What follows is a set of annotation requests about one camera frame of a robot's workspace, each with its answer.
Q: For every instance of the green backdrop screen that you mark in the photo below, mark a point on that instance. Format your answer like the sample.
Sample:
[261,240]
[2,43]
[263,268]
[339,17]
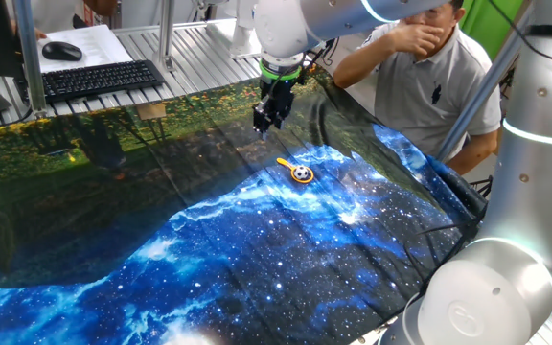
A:
[489,24]

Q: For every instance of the printed galaxy landscape tablecloth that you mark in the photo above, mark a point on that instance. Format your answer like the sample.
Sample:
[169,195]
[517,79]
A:
[218,239]

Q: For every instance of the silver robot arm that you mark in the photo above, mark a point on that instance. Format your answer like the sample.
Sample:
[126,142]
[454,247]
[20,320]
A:
[535,167]

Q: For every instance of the man's right hand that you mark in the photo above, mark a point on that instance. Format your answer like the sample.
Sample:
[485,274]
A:
[417,39]

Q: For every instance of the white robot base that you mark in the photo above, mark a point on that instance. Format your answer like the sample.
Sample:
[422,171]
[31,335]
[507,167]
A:
[245,29]

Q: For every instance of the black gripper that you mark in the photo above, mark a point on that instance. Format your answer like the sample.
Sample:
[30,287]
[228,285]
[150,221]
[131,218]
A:
[280,93]

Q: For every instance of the man's left forearm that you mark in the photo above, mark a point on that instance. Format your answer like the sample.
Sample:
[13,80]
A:
[472,153]

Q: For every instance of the black computer keyboard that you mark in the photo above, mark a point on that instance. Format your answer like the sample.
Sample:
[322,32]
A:
[94,79]

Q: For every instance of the thin aluminium frame post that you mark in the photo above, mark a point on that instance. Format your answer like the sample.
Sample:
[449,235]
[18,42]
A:
[166,33]

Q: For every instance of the small soccer ball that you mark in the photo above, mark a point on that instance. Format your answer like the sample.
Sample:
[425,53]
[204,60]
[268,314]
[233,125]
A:
[302,172]

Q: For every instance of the tan taped card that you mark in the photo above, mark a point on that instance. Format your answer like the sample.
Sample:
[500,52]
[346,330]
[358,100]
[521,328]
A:
[151,111]

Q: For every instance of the man's right forearm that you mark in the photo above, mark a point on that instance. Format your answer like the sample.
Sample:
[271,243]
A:
[362,64]

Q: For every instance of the white paper sheet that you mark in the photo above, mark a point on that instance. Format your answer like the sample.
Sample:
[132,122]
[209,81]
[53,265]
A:
[98,45]

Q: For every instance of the man in grey polo shirt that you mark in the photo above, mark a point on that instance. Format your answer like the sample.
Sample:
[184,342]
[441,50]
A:
[424,96]

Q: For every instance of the slanted aluminium frame bar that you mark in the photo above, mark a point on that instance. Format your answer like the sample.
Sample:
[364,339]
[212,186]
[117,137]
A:
[482,91]

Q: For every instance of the black computer mouse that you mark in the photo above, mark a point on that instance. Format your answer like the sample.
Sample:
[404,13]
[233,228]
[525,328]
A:
[62,51]

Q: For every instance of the thick aluminium frame post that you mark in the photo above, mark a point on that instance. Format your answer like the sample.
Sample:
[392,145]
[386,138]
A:
[29,62]

